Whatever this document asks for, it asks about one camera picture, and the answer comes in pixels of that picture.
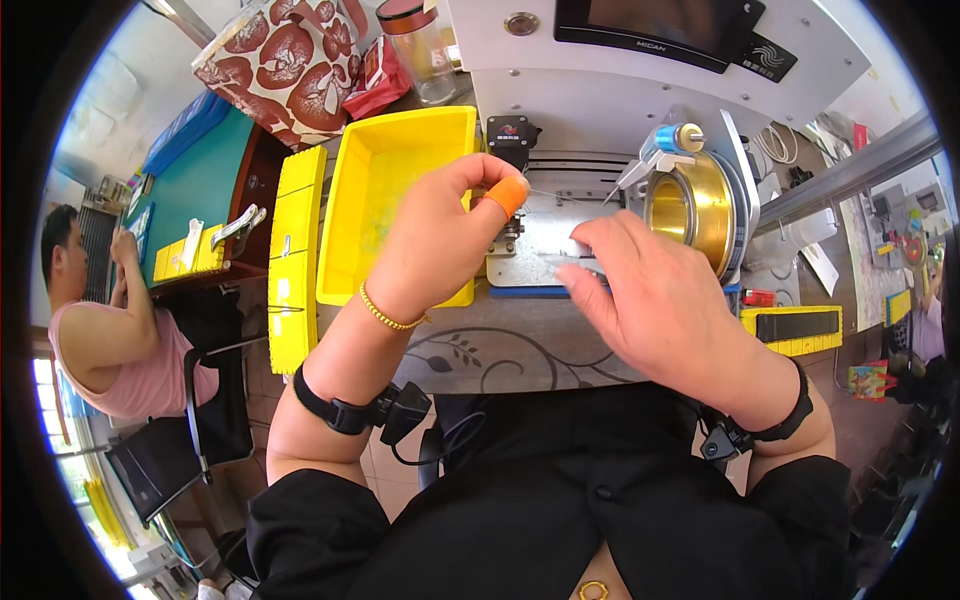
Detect person's left hand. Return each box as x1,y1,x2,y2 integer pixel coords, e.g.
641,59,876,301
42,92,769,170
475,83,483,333
365,153,531,329

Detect person's right hand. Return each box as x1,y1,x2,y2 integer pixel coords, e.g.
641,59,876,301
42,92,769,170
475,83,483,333
555,210,801,430

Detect thin metal wire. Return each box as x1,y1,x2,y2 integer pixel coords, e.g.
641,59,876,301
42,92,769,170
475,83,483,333
525,187,625,209

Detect yellow plastic bin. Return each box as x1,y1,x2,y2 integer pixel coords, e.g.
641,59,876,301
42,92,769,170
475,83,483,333
315,105,482,309

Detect metal fixture plate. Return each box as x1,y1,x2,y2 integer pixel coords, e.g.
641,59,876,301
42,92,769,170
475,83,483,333
486,208,612,289

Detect yellow tray with black insert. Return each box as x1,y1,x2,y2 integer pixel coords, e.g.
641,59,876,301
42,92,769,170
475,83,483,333
738,304,845,358

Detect black motor block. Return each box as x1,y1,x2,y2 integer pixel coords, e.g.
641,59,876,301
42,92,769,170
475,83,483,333
486,115,543,171

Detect stack of yellow trays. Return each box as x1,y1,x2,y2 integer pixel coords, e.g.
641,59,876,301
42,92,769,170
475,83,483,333
267,144,330,376

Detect white paper sheet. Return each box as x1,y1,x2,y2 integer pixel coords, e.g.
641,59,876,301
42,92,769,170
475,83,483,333
798,243,841,298

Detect black wrist band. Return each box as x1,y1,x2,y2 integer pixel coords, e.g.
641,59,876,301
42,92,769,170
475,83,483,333
292,363,434,448
699,358,815,462

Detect red packet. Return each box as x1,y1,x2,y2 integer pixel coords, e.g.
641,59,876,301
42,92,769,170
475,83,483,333
342,33,413,122

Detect blue spool knob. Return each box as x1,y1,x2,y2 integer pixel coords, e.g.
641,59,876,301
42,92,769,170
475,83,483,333
654,122,708,156

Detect glass jar with brown lid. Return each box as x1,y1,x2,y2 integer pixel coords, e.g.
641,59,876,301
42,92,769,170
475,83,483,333
375,0,459,107

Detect colourful small box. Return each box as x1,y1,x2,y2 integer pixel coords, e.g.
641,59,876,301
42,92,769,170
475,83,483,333
847,360,898,403

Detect red floral bag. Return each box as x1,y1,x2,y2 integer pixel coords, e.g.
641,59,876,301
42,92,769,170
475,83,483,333
190,0,370,149

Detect cluttered work table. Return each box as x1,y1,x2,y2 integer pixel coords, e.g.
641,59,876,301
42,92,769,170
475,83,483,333
838,171,948,333

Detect teal work table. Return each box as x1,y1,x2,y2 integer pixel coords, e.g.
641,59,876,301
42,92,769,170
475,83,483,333
120,88,295,295

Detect person's body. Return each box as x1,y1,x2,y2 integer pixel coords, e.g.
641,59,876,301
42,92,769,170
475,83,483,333
246,381,858,600

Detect white winding machine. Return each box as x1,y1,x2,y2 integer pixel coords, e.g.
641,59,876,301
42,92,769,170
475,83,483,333
446,0,875,290

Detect black chair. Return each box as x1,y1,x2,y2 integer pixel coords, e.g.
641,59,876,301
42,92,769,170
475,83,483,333
104,336,270,526

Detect gold bead bracelet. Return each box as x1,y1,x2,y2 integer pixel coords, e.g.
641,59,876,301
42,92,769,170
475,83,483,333
358,281,431,332

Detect gold wire spool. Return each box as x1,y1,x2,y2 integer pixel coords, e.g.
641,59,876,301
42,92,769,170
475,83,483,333
642,150,741,283

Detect white cable coil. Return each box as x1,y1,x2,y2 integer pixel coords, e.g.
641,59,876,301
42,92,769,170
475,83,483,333
753,122,801,168

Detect black cable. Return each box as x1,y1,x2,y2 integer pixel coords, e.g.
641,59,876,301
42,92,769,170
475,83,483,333
390,411,490,468

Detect metal rail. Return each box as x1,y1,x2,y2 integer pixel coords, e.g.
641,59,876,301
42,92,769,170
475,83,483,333
753,112,943,239

